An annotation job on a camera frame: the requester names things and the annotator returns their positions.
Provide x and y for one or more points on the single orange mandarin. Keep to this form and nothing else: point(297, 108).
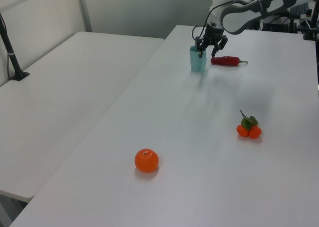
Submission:
point(146, 160)

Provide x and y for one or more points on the white side table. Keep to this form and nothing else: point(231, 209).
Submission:
point(62, 99)

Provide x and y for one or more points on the dark background equipment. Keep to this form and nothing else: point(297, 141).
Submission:
point(279, 25)

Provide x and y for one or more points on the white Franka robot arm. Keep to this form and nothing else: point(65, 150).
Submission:
point(239, 15)

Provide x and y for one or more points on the red chili pepper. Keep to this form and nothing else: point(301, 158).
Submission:
point(225, 61)

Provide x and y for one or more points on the black clamp stand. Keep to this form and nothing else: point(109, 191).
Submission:
point(312, 20)

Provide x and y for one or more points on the mandarin cluster with leaves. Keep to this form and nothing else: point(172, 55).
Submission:
point(254, 132)

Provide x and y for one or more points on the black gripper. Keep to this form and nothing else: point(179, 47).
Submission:
point(213, 33)

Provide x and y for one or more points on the teal hexagonal mug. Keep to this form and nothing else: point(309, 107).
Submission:
point(197, 62)

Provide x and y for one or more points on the grey partition corner post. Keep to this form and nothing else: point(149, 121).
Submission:
point(84, 10)

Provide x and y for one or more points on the black pole with base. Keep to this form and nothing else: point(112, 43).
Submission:
point(13, 60)

